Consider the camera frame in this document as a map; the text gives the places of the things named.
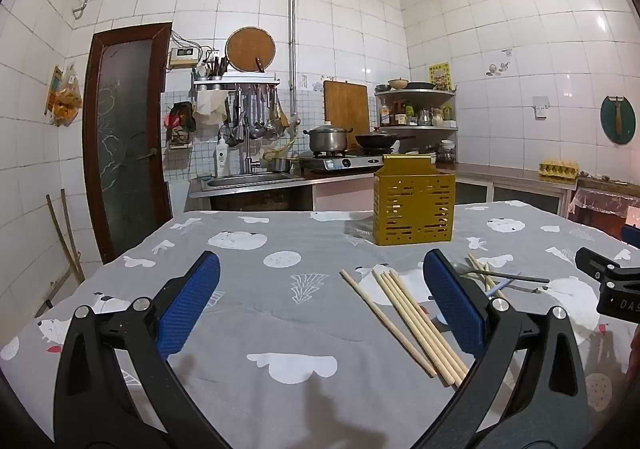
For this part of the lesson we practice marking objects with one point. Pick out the wall electrical box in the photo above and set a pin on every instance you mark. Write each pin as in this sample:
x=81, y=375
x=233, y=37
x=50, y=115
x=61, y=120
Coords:
x=182, y=57

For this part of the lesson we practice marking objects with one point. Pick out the steel sink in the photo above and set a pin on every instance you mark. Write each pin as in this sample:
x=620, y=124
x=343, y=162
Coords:
x=250, y=180

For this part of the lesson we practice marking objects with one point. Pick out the green round wall board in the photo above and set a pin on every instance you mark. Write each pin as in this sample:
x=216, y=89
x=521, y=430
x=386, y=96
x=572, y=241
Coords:
x=609, y=121

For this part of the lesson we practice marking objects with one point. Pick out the black chopstick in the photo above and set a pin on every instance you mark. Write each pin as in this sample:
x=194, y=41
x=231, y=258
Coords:
x=520, y=277

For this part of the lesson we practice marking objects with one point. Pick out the rectangular wooden cutting board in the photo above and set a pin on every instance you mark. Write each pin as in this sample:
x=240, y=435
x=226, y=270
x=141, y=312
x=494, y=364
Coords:
x=346, y=104

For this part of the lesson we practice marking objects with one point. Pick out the wooden stick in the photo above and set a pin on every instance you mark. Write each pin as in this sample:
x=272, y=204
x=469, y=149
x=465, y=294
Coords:
x=60, y=234
x=71, y=234

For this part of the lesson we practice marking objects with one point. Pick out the yellow perforated utensil holder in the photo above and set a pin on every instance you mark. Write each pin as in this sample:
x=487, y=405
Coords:
x=415, y=204

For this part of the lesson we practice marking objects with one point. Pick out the kitchen counter cabinet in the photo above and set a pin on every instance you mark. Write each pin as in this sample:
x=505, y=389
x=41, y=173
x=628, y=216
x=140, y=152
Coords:
x=515, y=186

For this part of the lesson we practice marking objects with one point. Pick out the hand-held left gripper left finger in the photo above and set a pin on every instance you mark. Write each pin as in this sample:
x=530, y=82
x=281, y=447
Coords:
x=190, y=304

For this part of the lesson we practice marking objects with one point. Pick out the hanging red bags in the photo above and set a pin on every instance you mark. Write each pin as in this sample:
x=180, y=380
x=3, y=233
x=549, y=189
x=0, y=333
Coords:
x=179, y=121

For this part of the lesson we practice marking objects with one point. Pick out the gas stove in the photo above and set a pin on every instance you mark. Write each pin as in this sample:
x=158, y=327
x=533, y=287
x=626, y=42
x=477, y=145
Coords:
x=340, y=162

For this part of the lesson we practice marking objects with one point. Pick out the white wall socket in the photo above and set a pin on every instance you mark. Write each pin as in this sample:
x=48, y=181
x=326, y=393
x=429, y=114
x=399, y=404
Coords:
x=541, y=107

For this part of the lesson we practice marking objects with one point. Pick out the wooden chopstick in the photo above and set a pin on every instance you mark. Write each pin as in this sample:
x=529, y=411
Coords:
x=476, y=265
x=421, y=329
x=409, y=329
x=484, y=271
x=428, y=318
x=385, y=321

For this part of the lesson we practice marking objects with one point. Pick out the pink plastic cover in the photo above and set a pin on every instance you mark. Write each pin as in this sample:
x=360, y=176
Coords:
x=600, y=201

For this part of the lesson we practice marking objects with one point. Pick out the white plastic bottle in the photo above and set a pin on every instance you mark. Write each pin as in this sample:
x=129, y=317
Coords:
x=220, y=159

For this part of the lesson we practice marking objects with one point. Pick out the brown wooden door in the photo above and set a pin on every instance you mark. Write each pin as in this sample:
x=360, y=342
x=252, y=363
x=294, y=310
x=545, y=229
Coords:
x=125, y=139

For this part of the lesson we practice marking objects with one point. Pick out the yellow wall poster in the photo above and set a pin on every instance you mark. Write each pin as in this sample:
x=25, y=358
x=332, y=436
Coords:
x=440, y=75

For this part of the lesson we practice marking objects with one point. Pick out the hanging white cloth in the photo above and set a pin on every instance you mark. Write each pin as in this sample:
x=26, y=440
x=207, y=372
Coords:
x=210, y=107

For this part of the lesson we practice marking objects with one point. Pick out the steel faucet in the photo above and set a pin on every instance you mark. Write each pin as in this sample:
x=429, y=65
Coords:
x=248, y=149

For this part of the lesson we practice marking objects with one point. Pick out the blue chair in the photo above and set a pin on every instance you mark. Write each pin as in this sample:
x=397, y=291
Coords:
x=632, y=236

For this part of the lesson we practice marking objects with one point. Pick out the bowl on shelf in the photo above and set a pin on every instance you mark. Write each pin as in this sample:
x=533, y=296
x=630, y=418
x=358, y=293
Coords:
x=398, y=83

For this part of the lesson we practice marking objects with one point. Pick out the corner shelf with bottles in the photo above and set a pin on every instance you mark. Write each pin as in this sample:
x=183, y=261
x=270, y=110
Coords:
x=417, y=116

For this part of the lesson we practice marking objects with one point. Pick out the grey printed tablecloth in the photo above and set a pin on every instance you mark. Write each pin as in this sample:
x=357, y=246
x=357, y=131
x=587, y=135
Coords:
x=280, y=319

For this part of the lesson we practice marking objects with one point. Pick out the wall utensil rack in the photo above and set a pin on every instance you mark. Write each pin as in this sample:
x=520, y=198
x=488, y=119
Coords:
x=235, y=81

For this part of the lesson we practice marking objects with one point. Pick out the round wooden cutting board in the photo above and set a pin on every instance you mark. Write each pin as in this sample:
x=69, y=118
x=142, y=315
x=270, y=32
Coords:
x=250, y=50

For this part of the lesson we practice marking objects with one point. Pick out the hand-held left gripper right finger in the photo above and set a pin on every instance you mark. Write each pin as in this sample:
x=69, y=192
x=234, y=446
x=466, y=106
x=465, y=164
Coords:
x=455, y=309

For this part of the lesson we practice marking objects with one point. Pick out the row of hanging ladles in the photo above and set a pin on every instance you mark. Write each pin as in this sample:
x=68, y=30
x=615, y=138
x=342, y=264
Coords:
x=255, y=119

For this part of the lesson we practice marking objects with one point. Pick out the glass jar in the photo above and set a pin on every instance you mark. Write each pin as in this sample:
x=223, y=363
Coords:
x=446, y=152

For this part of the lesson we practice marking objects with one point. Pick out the steel pot with lid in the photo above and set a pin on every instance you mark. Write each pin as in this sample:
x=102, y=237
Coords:
x=327, y=139

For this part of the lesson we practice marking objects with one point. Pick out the yellow egg carton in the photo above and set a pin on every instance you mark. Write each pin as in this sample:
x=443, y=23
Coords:
x=557, y=170

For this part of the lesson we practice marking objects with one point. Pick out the metal wall pipe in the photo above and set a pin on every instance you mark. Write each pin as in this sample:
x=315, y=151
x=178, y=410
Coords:
x=292, y=29

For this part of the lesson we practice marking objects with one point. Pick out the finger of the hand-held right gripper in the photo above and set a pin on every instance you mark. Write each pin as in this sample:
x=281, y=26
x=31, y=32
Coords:
x=590, y=261

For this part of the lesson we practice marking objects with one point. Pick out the black wok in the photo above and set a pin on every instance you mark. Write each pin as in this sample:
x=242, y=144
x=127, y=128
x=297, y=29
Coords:
x=377, y=140

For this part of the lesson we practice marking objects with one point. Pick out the hanging orange plastic bag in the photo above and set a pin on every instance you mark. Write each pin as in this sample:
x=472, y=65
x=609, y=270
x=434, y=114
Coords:
x=65, y=101

